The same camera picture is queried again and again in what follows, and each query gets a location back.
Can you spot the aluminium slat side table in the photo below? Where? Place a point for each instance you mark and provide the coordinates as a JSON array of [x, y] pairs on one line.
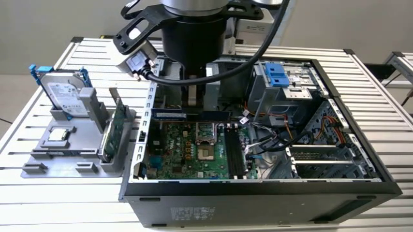
[[400, 60]]

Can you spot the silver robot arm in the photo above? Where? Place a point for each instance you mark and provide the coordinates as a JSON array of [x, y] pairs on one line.
[[193, 4]]

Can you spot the hard disk in blue carrier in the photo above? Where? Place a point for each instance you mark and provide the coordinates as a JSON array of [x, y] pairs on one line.
[[63, 94]]

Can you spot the black open PC case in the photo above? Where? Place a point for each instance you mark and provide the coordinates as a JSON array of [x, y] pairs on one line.
[[226, 207]]

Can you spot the grey power supply unit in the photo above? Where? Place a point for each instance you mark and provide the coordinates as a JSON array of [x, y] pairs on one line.
[[213, 94]]

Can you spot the black case fan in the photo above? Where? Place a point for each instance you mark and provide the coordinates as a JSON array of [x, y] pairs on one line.
[[161, 128]]

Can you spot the silver CPU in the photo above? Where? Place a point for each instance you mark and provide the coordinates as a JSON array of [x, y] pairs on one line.
[[58, 134]]

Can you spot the black RAM slot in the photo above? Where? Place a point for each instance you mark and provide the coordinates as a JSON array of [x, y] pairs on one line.
[[239, 149], [231, 149]]

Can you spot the green motherboard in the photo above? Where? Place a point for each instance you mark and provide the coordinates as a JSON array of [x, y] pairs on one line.
[[206, 170]]

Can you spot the green graphics card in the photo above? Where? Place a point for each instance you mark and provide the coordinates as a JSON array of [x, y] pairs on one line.
[[118, 125]]

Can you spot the blue drive latch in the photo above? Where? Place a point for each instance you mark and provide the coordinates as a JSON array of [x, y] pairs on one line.
[[276, 75]]

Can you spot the grey parts rack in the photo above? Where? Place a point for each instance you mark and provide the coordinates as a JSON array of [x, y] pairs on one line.
[[83, 135]]

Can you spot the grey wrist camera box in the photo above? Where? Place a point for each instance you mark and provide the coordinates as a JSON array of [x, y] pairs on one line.
[[135, 60], [254, 26]]

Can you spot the CPU socket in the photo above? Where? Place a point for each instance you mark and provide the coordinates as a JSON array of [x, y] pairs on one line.
[[206, 152]]

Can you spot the metal disk bay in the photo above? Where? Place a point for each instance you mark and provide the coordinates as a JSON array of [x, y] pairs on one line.
[[322, 162]]

